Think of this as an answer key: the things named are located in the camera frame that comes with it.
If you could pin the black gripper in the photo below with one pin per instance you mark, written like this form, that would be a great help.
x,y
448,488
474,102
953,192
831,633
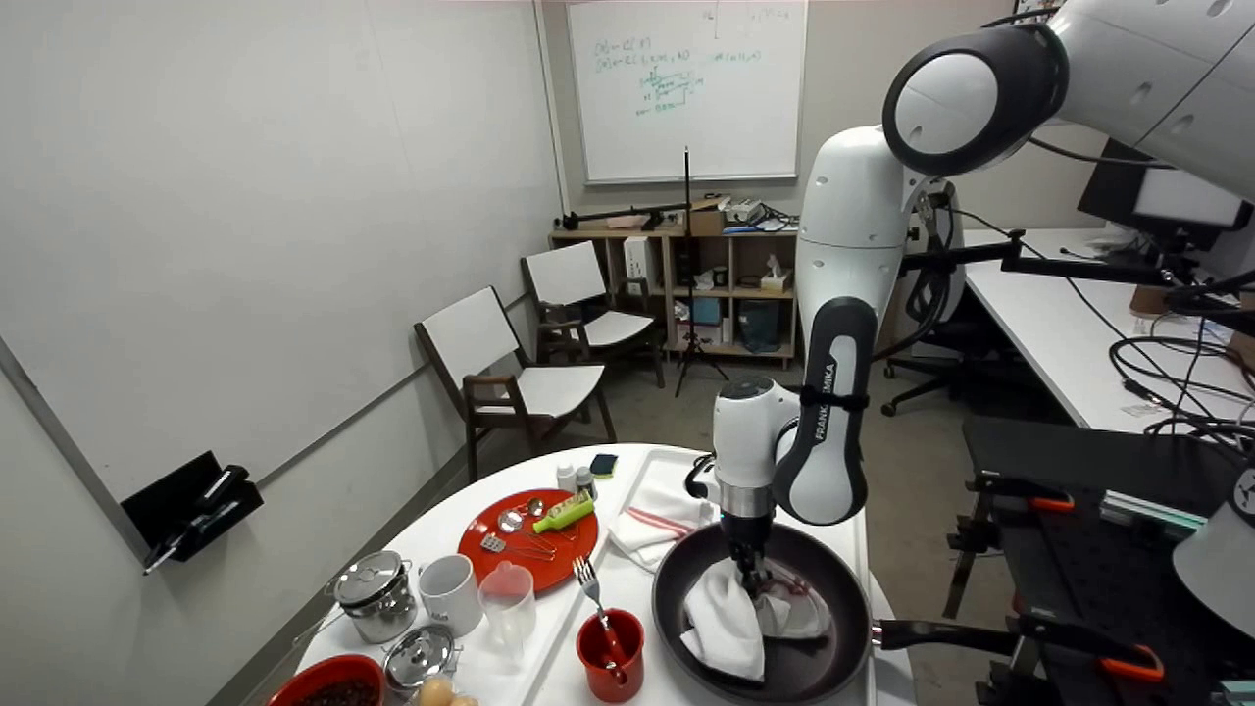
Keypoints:
x,y
756,545

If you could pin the white towel with red stripes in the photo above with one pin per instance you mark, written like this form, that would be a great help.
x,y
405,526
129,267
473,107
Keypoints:
x,y
660,505
728,628

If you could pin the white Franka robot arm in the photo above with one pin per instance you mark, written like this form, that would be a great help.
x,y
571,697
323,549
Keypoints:
x,y
847,208

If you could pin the dark nonstick frying pan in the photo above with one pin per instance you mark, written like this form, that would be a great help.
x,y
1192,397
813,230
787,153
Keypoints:
x,y
808,661

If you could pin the black and green sponge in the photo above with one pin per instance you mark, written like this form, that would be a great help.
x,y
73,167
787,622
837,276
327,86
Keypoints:
x,y
600,463

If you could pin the grey shaker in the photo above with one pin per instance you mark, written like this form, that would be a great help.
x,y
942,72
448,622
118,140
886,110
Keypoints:
x,y
587,481

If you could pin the white shaker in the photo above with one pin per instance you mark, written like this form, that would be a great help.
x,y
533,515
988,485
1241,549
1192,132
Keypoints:
x,y
566,481

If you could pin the red round plate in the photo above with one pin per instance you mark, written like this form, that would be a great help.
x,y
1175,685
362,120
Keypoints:
x,y
532,556

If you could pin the small round metal piece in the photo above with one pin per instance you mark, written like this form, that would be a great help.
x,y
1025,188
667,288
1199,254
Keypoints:
x,y
533,507

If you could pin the clear plastic cup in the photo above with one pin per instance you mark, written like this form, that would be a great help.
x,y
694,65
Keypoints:
x,y
507,611

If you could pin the grey rectangular metal piece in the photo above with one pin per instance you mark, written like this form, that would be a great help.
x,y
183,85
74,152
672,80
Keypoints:
x,y
491,544

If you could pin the white folding chair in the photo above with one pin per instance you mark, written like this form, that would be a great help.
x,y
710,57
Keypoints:
x,y
555,388
571,276

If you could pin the white mug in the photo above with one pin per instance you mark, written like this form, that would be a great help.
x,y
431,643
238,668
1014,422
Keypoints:
x,y
454,592

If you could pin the black office chair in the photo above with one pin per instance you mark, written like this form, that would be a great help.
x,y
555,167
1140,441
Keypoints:
x,y
945,337

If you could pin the black tripod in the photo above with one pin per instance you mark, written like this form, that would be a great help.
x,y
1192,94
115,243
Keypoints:
x,y
688,261

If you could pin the black work table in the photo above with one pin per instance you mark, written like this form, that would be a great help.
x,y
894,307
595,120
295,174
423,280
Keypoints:
x,y
1085,573

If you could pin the small round steel container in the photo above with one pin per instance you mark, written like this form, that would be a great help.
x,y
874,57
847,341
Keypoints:
x,y
422,656

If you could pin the wooden shelf unit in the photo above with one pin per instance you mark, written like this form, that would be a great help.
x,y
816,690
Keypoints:
x,y
710,237

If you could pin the steel jar with lid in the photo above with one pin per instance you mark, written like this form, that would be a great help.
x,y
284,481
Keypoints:
x,y
375,592

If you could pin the white office desk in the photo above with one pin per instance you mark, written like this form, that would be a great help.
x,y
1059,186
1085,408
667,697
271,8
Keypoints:
x,y
1046,328

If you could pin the long black rod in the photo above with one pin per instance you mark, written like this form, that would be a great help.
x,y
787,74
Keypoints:
x,y
614,214

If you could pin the teal box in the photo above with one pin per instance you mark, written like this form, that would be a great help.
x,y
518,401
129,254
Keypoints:
x,y
1150,511

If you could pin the red bowl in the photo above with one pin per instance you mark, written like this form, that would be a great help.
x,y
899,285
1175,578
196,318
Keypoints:
x,y
327,689

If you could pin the black computer monitor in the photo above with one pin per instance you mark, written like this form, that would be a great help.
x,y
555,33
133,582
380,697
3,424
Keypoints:
x,y
1183,196

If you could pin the wall whiteboard with green writing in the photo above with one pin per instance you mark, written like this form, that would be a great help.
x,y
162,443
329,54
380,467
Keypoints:
x,y
707,120

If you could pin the black wall holder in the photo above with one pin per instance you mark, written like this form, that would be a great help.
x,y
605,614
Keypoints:
x,y
171,505

